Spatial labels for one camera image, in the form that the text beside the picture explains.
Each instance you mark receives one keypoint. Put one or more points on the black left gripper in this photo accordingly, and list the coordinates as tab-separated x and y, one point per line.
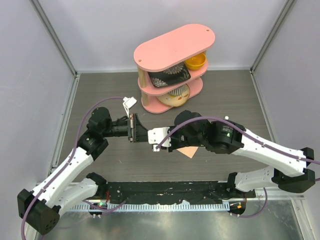
138	133

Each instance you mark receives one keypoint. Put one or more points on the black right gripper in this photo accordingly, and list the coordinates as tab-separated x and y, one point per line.
173	147

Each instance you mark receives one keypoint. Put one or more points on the pink envelope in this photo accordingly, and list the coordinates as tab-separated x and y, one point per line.
188	151

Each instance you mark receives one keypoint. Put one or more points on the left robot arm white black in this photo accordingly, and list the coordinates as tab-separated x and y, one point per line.
43	206

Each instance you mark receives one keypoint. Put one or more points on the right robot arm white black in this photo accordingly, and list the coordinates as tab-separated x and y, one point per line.
285	168

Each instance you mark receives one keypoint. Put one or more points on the beige patterned plate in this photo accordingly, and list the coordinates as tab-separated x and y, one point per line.
175	101

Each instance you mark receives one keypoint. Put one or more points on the striped small bowl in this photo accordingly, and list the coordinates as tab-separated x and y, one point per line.
178	91

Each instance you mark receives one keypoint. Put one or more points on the black floral plate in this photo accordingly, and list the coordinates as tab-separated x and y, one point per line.
173	75

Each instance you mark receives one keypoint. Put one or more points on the pink three-tier shelf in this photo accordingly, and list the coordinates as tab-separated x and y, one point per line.
165	51

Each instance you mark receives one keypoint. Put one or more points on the yellow bowl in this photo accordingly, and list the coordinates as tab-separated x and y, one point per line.
196	62

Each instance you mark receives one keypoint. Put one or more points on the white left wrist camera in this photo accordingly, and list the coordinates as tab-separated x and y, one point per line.
128	103

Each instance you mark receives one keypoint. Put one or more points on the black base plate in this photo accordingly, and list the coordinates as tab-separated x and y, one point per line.
169	192

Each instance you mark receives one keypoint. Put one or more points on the aluminium frame rail left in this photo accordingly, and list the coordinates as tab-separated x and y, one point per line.
53	35

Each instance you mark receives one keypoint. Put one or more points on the aluminium frame rail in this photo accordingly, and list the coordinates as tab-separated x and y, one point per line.
285	11
53	35

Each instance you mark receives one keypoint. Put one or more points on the white slotted cable duct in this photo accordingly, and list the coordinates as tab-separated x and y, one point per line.
182	207

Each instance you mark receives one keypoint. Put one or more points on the aluminium frame rail right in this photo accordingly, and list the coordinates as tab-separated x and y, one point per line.
285	11

